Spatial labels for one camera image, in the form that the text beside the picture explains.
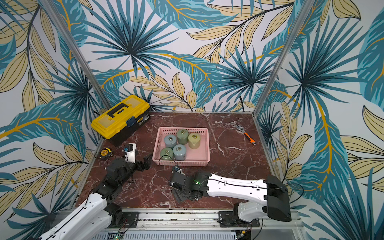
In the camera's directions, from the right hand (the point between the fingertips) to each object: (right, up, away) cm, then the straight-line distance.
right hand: (181, 189), depth 73 cm
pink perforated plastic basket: (+10, +12, +21) cm, 26 cm away
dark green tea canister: (-10, +15, +14) cm, 23 cm away
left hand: (-20, +16, +7) cm, 26 cm away
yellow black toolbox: (-41, +32, +16) cm, 55 cm away
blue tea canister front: (-2, +16, +16) cm, 22 cm away
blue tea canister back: (-8, +22, +19) cm, 30 cm away
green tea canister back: (-1, +25, +24) cm, 34 cm away
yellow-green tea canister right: (+7, +23, +21) cm, 32 cm away
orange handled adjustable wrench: (+42, +29, +36) cm, 63 cm away
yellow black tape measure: (-48, +14, +19) cm, 54 cm away
